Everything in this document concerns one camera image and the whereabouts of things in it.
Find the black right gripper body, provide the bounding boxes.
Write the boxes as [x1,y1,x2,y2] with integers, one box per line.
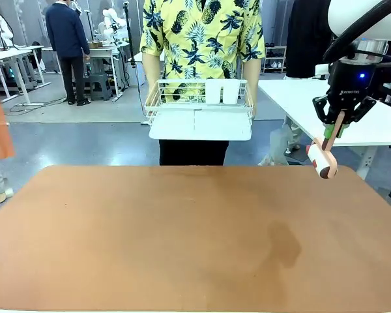
[327,60,375,113]

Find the wooden handled cleaning roller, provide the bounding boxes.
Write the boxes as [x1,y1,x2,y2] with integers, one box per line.
[305,110,346,180]

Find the white plastic utensil holder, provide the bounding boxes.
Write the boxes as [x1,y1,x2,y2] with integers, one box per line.
[204,80,241,105]

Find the white wire dish rack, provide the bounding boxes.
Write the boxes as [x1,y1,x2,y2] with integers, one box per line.
[144,79,255,142]

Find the person's left forearm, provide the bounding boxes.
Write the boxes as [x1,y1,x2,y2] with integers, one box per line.
[242,58,263,112]

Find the person's right forearm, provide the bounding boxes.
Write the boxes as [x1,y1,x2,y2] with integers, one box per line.
[141,52,166,113]

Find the large white side table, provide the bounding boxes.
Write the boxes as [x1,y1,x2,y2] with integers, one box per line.
[257,79,391,180]

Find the translucent plastic bag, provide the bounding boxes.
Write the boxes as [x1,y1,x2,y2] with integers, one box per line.
[259,123,302,166]

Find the hanging black garment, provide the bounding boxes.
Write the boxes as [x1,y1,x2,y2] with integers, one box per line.
[285,0,333,79]

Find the white shoe rack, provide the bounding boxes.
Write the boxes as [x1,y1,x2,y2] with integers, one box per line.
[263,45,287,73]

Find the person's black trousers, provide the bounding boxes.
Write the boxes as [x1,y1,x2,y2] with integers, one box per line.
[158,139,230,166]

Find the yellow pineapple print shirt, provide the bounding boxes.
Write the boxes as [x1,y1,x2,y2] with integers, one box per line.
[139,0,267,102]

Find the black tripod pole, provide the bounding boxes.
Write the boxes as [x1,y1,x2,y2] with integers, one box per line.
[123,1,137,68]

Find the white background workbench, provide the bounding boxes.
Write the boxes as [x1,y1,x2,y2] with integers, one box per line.
[84,47,125,99]

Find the grey plastic step stool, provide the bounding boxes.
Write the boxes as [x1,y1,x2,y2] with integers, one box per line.
[90,74,113,101]

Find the man in navy jacket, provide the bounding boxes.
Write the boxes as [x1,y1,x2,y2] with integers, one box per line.
[45,0,91,107]

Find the white height-adjustable desk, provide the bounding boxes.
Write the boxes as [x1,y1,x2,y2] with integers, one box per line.
[0,45,51,107]

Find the beige shoe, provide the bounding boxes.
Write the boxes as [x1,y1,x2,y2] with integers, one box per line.
[0,188,15,205]

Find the right arm black cable sleeve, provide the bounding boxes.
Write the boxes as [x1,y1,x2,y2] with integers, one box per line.
[322,0,391,65]

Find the floor power strip cable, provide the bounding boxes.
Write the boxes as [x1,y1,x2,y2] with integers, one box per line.
[6,97,68,115]

